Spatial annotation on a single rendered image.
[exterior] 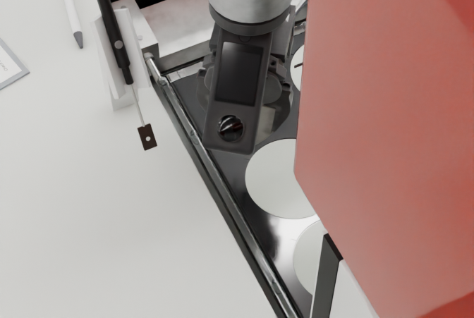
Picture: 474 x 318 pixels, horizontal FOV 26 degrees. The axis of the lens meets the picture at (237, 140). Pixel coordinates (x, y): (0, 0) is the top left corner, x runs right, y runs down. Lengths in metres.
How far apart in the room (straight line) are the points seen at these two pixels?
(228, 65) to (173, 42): 0.33
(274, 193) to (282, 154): 0.05
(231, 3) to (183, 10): 0.41
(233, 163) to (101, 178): 0.16
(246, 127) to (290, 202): 0.20
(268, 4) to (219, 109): 0.11
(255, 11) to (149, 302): 0.29
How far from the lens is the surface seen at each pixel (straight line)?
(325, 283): 0.73
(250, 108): 0.89
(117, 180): 1.01
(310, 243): 1.05
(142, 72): 0.99
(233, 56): 0.90
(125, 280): 0.96
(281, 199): 1.07
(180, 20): 1.24
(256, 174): 1.09
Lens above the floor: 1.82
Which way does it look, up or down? 56 degrees down
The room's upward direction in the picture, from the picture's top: straight up
